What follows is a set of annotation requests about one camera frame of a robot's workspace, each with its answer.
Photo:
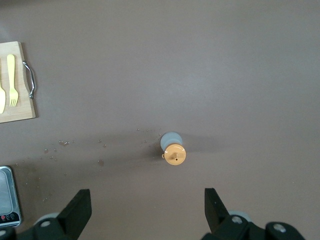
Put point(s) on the yellow plastic fork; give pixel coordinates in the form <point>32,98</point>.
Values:
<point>11,72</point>

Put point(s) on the steel digital kitchen scale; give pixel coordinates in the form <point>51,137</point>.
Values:
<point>7,192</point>

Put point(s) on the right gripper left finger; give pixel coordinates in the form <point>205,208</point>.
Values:
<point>72,215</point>

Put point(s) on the brown table mat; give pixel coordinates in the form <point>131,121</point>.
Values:
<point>175,75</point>

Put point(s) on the squeeze bottle with orange cap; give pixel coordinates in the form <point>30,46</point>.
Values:
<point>175,155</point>

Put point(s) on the yellow plastic knife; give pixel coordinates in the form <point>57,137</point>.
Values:
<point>2,100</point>

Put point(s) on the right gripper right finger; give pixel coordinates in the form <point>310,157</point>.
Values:
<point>217,215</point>

